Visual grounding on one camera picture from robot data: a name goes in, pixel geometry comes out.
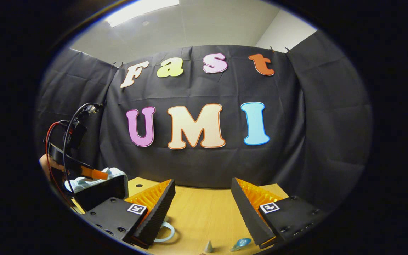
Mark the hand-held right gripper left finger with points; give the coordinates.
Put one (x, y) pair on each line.
(159, 212)

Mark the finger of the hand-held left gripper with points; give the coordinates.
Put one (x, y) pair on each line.
(96, 173)

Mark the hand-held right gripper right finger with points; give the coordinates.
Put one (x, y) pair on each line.
(248, 212)

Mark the light blue suitcase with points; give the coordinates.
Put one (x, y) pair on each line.
(113, 174)

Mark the blue skin care bottle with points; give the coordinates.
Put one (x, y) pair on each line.
(242, 243)

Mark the white skin care tube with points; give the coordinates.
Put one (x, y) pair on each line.
(209, 247)

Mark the ceiling light panel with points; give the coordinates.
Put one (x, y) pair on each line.
(140, 10)

